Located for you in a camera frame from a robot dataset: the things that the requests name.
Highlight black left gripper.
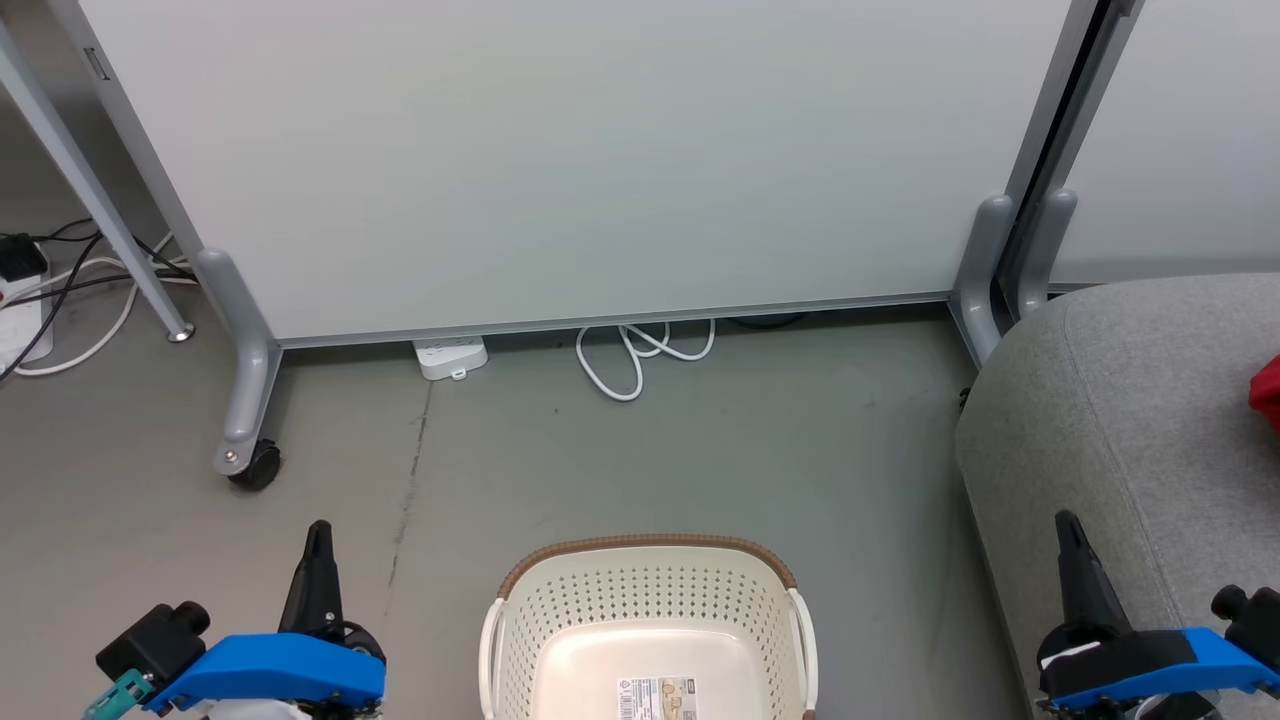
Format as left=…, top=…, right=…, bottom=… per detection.
left=96, top=519, right=346, bottom=687

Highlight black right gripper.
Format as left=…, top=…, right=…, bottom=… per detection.
left=1054, top=509, right=1280, bottom=663

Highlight plain red garment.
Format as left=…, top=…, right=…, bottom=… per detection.
left=1248, top=354, right=1280, bottom=433

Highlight grey fabric sofa seat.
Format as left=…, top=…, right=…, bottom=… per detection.
left=954, top=272, right=1280, bottom=720

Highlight cream perforated laundry basket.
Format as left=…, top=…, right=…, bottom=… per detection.
left=478, top=533, right=820, bottom=720

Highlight basket barcode sticker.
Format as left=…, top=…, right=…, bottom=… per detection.
left=614, top=675, right=699, bottom=720

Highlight black caster wheel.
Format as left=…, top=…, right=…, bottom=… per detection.
left=227, top=438, right=284, bottom=492

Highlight grey partition foot with caster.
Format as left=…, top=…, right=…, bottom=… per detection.
left=194, top=247, right=283, bottom=477

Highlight white power strip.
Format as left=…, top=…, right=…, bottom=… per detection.
left=411, top=335, right=490, bottom=383

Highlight short grey partition foot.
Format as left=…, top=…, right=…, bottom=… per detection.
left=948, top=194, right=1017, bottom=367
left=1015, top=189, right=1080, bottom=322

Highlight white multi-socket strip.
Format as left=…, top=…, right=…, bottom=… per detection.
left=0, top=278, right=53, bottom=368

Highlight black power adapter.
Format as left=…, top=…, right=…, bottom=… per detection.
left=0, top=232, right=50, bottom=284

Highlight grey metal table leg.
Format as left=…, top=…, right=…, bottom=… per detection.
left=0, top=18, right=197, bottom=345

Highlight narrow white partition panel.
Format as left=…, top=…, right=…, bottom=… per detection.
left=1035, top=0, right=1280, bottom=293

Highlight wide white partition panel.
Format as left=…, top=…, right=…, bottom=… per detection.
left=45, top=0, right=1106, bottom=350

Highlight black floor cables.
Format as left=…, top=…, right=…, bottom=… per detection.
left=0, top=218, right=197, bottom=386

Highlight coiled white power cable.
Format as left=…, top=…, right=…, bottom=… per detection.
left=574, top=319, right=718, bottom=404

